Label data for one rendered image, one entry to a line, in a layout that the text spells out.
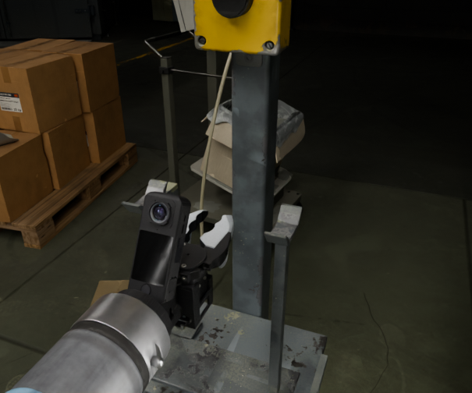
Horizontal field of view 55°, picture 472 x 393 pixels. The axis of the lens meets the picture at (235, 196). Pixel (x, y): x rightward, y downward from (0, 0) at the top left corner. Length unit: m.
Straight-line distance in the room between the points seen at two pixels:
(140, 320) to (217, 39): 0.37
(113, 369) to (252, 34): 0.42
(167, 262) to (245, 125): 0.31
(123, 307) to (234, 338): 0.44
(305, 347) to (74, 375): 0.53
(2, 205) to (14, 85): 0.65
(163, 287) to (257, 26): 0.34
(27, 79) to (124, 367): 2.37
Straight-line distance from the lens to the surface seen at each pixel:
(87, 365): 0.41
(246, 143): 0.72
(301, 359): 0.84
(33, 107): 2.73
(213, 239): 0.56
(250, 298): 0.88
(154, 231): 0.48
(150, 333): 0.45
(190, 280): 0.52
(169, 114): 2.34
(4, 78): 2.81
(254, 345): 0.85
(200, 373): 0.80
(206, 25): 0.64
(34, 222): 2.63
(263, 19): 0.61
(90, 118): 3.10
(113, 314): 0.44
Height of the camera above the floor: 1.41
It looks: 28 degrees down
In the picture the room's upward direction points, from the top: straight up
